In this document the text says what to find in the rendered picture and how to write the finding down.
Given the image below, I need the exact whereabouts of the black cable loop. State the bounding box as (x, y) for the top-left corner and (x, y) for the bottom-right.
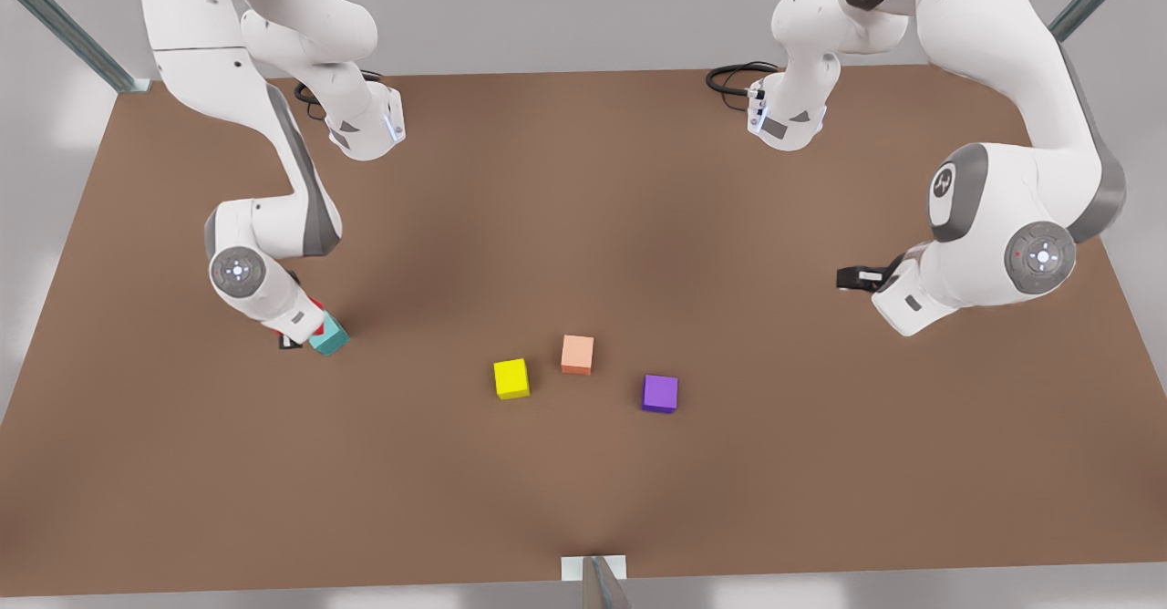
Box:
(706, 62), (781, 98)
(294, 69), (384, 123)

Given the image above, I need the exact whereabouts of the yellow wooden cube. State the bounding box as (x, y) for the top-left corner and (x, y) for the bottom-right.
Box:
(493, 358), (531, 401)

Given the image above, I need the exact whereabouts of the peach wooden cube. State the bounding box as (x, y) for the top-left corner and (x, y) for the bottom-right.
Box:
(561, 335), (595, 377)

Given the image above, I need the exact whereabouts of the teal wooden cube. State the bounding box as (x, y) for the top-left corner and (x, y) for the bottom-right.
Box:
(308, 312), (350, 357)

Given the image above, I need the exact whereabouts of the purple wooden cube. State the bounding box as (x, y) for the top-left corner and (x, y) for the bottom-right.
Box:
(641, 374), (679, 414)

